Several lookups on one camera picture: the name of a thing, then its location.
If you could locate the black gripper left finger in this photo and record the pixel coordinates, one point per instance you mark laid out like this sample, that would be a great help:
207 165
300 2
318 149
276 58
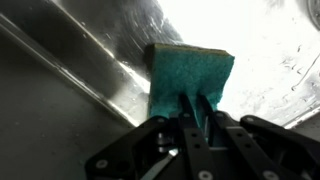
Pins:
166 146

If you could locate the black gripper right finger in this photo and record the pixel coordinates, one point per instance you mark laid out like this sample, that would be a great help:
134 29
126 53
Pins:
266 146

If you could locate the stainless steel sink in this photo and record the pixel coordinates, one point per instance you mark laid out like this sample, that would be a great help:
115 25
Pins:
50 110

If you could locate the teal sponge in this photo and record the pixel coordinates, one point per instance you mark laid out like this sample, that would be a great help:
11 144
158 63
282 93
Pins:
186 73

